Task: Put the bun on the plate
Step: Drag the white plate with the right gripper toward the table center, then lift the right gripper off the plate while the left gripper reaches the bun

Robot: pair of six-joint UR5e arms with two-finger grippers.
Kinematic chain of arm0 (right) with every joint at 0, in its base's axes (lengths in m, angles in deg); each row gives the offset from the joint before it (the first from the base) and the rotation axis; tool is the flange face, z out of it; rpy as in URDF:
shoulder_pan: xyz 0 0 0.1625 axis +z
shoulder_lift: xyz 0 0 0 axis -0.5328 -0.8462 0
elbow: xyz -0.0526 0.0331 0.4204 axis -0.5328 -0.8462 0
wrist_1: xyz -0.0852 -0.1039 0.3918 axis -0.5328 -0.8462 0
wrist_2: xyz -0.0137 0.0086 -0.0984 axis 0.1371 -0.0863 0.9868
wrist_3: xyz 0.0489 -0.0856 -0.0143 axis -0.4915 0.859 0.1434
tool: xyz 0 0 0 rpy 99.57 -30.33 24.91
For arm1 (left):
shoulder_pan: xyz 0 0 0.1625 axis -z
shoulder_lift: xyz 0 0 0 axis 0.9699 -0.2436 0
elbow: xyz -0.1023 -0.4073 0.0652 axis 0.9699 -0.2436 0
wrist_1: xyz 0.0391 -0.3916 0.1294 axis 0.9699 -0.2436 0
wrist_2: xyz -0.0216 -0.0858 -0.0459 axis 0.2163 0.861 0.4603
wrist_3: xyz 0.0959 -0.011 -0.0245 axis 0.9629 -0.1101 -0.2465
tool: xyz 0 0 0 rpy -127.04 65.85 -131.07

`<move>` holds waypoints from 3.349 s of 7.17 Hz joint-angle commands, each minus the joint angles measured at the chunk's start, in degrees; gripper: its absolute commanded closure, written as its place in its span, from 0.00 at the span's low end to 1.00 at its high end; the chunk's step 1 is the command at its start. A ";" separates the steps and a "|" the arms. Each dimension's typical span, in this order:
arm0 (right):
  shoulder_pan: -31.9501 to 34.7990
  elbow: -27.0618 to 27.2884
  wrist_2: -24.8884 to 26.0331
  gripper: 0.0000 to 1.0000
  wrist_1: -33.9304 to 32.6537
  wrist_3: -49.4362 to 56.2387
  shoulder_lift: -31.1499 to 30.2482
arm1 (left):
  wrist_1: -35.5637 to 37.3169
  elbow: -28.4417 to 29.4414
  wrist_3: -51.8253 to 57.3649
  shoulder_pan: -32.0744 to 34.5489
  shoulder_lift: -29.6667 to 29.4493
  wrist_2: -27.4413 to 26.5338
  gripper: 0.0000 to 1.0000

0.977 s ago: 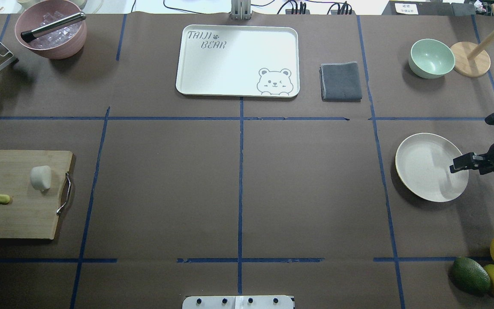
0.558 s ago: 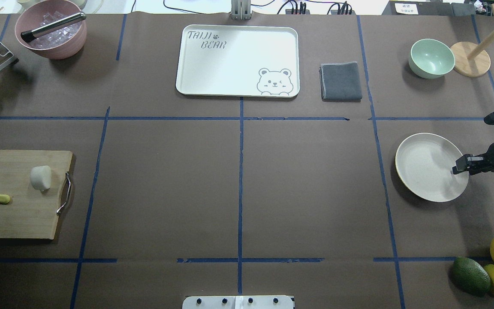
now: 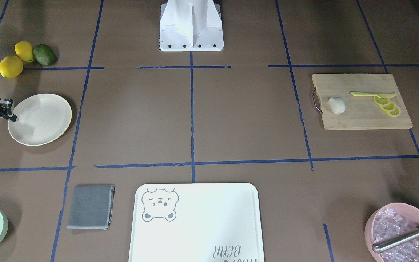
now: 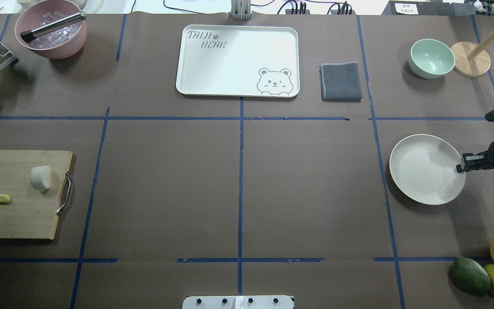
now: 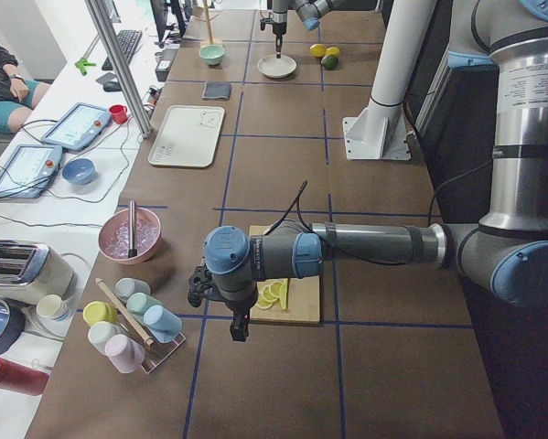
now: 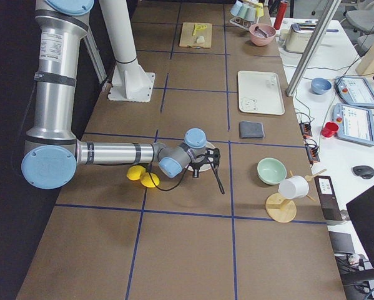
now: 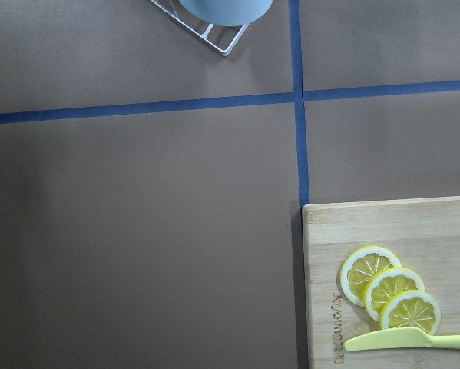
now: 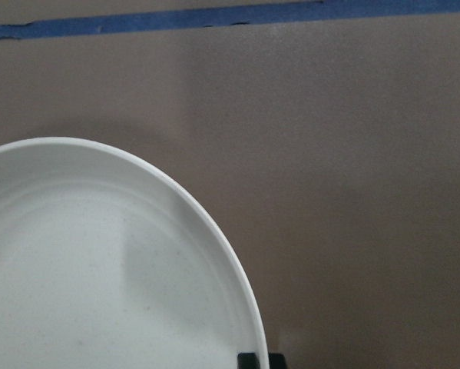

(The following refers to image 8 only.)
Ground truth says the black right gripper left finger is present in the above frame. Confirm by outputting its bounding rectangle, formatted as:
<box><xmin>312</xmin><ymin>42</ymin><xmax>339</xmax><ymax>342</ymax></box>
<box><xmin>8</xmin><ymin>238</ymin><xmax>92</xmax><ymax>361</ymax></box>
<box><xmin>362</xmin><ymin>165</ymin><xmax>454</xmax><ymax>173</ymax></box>
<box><xmin>237</xmin><ymin>352</ymin><xmax>259</xmax><ymax>369</ymax></box>

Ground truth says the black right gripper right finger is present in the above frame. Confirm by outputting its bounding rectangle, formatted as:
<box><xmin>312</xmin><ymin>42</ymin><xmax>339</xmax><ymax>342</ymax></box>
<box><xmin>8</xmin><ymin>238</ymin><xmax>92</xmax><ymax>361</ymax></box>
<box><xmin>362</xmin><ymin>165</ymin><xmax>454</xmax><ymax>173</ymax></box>
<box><xmin>268</xmin><ymin>352</ymin><xmax>286</xmax><ymax>369</ymax></box>

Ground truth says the white round plate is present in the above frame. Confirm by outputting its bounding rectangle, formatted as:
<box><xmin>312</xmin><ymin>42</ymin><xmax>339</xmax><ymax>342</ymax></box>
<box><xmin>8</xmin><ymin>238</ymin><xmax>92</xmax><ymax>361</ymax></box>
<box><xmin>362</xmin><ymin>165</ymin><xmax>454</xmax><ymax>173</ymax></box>
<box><xmin>0</xmin><ymin>138</ymin><xmax>269</xmax><ymax>368</ymax></box>

